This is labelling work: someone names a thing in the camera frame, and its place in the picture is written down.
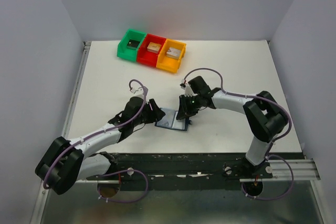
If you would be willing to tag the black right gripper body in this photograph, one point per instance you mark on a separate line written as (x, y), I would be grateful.
(195, 103)

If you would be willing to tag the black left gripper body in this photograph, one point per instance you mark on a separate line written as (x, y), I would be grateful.
(145, 117)

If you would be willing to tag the blue leather card holder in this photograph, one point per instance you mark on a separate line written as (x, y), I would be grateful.
(170, 121)

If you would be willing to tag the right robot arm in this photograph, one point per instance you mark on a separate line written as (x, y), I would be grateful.
(267, 120)

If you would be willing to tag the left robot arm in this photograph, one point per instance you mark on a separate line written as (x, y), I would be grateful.
(64, 162)

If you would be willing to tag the yellow plastic bin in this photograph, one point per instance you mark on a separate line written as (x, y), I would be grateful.
(169, 64)

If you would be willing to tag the grey block in yellow bin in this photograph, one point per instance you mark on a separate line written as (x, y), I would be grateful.
(173, 53)

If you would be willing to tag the red plastic bin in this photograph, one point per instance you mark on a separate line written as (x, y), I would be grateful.
(149, 58)

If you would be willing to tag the wooden block in red bin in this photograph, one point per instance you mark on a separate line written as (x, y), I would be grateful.
(153, 47)

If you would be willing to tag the green plastic bin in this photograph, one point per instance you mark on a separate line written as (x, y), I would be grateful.
(126, 53)

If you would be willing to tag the black block in green bin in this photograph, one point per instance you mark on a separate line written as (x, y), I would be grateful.
(133, 44)

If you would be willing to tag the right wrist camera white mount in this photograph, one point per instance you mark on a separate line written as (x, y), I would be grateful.
(188, 92)

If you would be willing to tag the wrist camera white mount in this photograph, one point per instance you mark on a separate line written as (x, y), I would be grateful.
(188, 92)
(140, 91)

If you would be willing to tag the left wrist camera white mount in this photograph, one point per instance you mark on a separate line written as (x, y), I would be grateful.
(140, 91)

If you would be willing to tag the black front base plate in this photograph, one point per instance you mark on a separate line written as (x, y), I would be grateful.
(181, 171)

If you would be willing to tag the aluminium table edge rail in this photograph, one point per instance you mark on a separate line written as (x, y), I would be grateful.
(76, 88)

